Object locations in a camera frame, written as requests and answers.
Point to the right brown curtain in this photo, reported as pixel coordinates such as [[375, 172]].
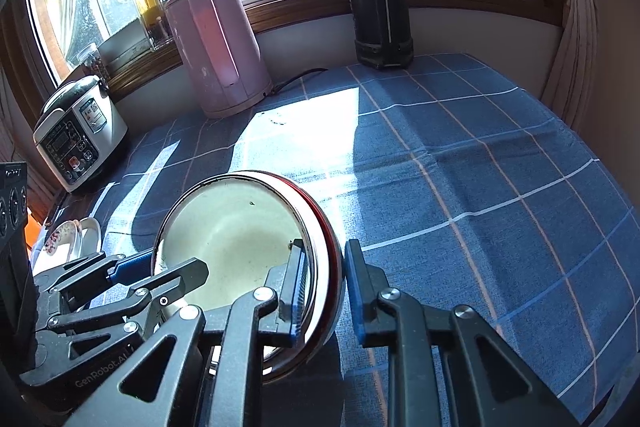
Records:
[[571, 77]]

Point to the silver rice cooker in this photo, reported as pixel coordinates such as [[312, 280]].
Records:
[[78, 129]]

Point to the blue plaid tablecloth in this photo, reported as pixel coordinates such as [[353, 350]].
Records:
[[461, 186]]

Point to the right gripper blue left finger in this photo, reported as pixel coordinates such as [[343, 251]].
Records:
[[282, 326]]

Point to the pink plastic bowl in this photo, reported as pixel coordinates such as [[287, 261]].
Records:
[[329, 291]]

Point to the white enamel bowl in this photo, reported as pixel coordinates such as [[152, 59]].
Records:
[[241, 225]]

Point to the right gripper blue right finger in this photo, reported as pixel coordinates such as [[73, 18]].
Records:
[[369, 291]]

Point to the small glass jar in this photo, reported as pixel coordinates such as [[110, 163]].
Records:
[[92, 63]]

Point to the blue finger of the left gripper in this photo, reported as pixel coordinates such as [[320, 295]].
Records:
[[100, 271], [151, 294]]

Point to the glass tea bottle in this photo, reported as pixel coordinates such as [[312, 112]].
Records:
[[153, 19]]

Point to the pink electric kettle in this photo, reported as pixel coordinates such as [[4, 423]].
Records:
[[220, 52]]

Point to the pink floral rim plate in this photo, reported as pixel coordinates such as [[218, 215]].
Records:
[[72, 240]]

